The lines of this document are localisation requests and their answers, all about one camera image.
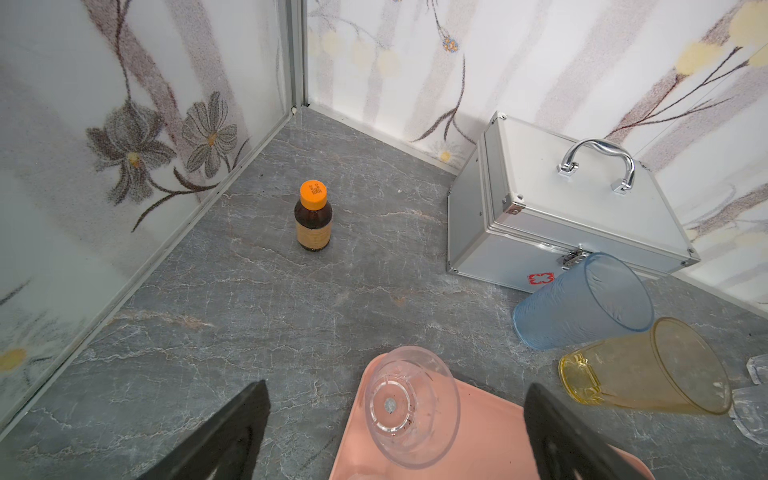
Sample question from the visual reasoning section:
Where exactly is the clear glass four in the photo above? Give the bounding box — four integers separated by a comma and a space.
729, 384, 768, 446

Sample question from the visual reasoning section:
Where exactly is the clear glass one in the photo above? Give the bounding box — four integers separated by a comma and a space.
363, 346, 461, 470

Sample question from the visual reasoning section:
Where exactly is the blue plastic tumbler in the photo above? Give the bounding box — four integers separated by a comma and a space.
513, 253, 655, 350

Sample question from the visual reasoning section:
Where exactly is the brown bottle orange cap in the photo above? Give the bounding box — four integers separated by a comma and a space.
294, 180, 333, 251

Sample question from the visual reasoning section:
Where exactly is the yellow plastic tumbler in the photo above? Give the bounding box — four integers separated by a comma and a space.
558, 317, 732, 415

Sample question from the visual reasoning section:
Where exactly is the pink plastic tray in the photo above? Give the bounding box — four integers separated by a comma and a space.
330, 355, 653, 479

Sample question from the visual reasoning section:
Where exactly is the clear glass three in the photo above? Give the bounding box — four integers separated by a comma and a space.
746, 354, 768, 385

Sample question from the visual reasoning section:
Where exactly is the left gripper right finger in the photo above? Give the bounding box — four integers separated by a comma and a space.
523, 383, 644, 479

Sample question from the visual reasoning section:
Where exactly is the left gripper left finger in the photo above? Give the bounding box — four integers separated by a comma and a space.
141, 380, 271, 479

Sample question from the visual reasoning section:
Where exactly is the silver aluminium case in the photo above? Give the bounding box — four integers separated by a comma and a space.
446, 112, 701, 293

